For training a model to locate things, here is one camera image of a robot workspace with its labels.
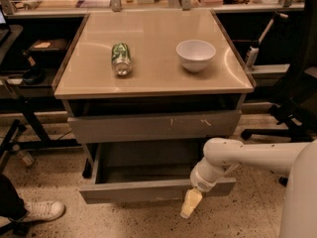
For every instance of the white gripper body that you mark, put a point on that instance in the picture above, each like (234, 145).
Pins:
(202, 181)

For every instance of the grey top drawer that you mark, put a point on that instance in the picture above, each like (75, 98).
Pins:
(144, 127)

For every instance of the white sneaker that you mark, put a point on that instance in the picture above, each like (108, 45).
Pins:
(43, 211)

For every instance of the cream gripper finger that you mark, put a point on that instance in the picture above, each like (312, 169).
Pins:
(191, 201)

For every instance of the green soda can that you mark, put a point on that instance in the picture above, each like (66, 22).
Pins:
(121, 59)

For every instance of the grey drawer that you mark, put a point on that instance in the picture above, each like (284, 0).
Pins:
(144, 127)
(142, 171)

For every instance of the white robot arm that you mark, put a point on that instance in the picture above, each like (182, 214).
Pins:
(295, 161)

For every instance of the dark trouser leg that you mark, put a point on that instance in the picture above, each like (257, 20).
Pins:
(11, 204)

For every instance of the black office chair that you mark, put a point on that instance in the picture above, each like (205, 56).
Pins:
(294, 96)

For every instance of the plastic water bottle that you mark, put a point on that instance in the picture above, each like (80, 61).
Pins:
(24, 156)

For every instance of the white bowl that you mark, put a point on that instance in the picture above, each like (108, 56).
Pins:
(195, 55)

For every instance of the grey drawer cabinet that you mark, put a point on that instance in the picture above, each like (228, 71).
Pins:
(158, 83)

